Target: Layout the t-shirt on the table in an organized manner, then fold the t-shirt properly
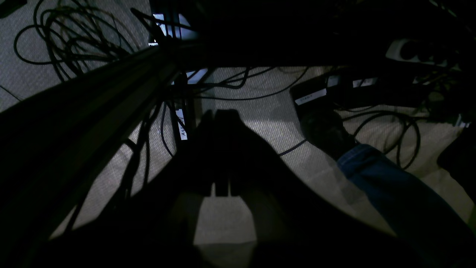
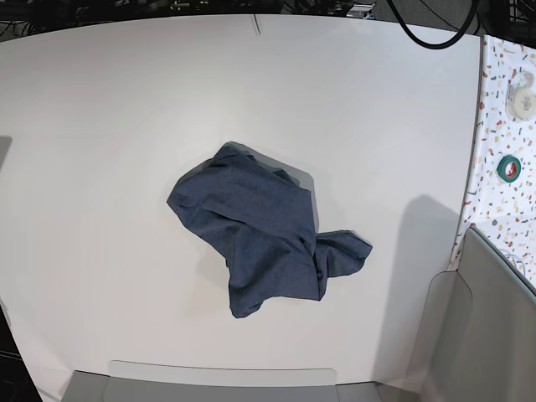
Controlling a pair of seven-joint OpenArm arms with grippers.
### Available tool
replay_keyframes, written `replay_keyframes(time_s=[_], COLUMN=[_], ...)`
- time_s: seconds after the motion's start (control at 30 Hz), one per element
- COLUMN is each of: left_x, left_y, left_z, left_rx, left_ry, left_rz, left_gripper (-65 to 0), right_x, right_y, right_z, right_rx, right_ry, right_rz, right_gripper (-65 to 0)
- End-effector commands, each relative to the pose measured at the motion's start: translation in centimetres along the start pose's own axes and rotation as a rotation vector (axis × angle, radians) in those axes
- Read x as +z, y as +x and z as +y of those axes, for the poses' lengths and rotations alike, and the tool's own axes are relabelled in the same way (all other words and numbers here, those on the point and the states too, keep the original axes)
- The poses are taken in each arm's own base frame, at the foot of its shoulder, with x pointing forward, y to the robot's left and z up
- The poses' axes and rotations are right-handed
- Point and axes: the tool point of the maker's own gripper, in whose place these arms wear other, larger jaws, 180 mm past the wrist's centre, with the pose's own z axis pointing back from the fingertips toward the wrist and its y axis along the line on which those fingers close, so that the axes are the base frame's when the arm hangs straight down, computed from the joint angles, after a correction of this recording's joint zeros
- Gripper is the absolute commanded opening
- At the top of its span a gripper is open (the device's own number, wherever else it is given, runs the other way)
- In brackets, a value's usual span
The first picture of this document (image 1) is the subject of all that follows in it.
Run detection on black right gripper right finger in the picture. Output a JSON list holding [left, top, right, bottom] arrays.
[[222, 109, 298, 201]]

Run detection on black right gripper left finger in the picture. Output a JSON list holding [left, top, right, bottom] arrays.
[[164, 110, 215, 197]]

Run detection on dark shoe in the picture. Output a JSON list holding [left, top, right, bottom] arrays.
[[300, 110, 359, 161]]

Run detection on black labelled power adapter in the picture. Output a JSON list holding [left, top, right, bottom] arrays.
[[290, 75, 425, 120]]

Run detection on person's blue jeans leg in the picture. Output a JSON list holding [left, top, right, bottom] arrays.
[[337, 144, 475, 268]]

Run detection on white power strip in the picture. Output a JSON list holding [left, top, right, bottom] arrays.
[[385, 39, 450, 67]]

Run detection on tangled black floor cables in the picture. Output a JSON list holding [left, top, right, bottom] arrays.
[[14, 0, 149, 80]]

